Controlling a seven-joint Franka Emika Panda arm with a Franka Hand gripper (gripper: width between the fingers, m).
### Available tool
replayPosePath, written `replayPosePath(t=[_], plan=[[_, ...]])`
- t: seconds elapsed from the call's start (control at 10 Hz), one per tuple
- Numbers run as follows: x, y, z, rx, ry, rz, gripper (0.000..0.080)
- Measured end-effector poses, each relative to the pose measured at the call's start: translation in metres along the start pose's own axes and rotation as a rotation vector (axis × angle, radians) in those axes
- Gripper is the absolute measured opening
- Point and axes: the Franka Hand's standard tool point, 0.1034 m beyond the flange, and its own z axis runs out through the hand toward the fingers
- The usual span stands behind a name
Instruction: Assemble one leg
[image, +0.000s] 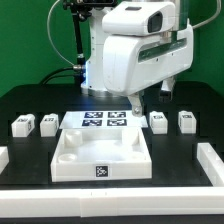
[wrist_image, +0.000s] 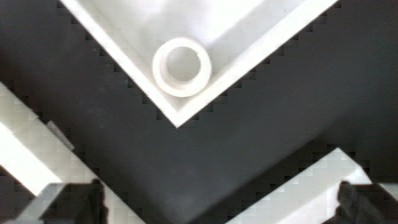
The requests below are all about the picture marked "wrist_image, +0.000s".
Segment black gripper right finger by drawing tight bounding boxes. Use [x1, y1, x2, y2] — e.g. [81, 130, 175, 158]
[337, 182, 398, 224]

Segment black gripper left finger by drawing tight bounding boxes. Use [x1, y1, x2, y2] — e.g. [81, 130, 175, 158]
[14, 178, 109, 224]

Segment white square tabletop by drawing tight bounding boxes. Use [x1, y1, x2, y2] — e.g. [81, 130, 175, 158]
[60, 0, 337, 126]

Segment white table leg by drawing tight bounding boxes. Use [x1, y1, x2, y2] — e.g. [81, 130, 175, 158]
[0, 83, 143, 224]
[225, 147, 398, 224]

